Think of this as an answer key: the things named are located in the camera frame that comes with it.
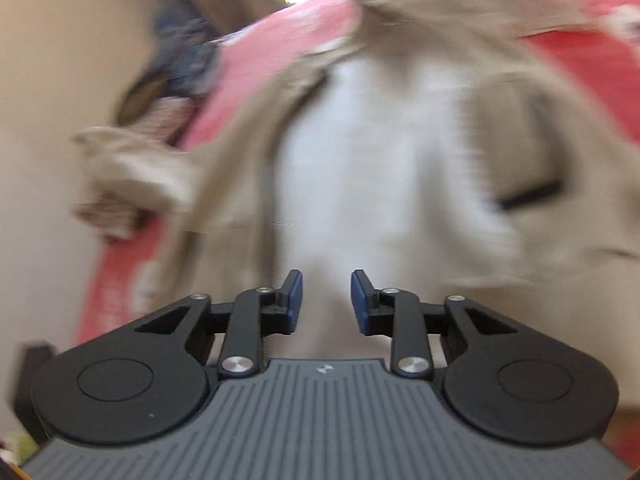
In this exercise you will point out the checked knit cloth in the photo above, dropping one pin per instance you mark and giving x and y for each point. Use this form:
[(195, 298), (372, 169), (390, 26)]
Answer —
[(170, 120)]

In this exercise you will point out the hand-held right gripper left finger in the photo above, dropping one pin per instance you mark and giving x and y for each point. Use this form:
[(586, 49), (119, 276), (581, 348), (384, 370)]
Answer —
[(294, 305)]

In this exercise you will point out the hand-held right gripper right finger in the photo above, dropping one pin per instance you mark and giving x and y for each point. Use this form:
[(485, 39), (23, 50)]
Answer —
[(359, 305)]

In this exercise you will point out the beige zip hoodie black trim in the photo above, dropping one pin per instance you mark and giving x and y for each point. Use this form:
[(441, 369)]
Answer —
[(400, 160)]

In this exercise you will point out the red floral blanket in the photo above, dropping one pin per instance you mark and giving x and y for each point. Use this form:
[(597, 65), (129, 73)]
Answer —
[(250, 60)]

